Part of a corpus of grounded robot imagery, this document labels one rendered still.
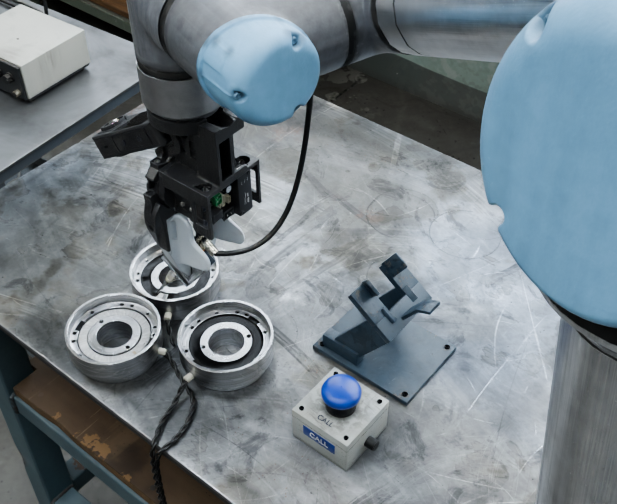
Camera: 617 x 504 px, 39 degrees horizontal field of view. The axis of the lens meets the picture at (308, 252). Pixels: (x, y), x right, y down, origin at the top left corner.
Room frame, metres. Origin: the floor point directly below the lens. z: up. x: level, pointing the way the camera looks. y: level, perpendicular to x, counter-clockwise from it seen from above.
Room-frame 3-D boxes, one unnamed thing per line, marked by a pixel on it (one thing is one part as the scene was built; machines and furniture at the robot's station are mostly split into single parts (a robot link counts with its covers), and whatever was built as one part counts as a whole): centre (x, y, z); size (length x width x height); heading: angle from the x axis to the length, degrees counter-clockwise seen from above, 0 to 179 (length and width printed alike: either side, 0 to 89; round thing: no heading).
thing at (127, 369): (0.64, 0.21, 0.82); 0.10 x 0.10 x 0.04
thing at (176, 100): (0.65, 0.10, 1.15); 0.08 x 0.08 x 0.05
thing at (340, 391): (0.53, -0.03, 0.85); 0.04 x 0.04 x 0.05
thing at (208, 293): (0.73, 0.16, 0.82); 0.10 x 0.10 x 0.04
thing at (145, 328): (0.64, 0.21, 0.82); 0.08 x 0.08 x 0.02
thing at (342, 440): (0.53, -0.04, 0.82); 0.08 x 0.07 x 0.05; 51
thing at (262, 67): (0.57, 0.04, 1.23); 0.11 x 0.11 x 0.08; 34
